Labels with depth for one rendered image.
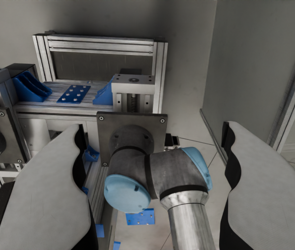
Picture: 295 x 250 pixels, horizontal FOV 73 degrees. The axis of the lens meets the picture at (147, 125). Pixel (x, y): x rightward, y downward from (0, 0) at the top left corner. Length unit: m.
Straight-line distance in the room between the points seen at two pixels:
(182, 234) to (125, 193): 0.15
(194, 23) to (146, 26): 0.34
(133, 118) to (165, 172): 0.22
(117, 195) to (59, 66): 1.18
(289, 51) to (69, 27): 1.36
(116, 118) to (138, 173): 0.21
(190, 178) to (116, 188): 0.17
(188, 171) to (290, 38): 0.56
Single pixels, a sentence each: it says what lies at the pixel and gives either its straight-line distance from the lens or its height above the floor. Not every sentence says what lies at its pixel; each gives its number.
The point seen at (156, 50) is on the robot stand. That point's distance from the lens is 1.40.
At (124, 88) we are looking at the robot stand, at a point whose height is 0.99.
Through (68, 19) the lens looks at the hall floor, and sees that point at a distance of 1.68.
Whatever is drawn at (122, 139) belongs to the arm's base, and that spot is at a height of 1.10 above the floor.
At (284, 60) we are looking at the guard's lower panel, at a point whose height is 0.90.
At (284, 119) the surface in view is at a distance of 0.82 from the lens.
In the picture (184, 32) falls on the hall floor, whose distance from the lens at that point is 1.62.
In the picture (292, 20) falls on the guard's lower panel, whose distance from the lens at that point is 0.85.
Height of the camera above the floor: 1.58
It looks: 58 degrees down
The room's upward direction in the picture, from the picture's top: 180 degrees clockwise
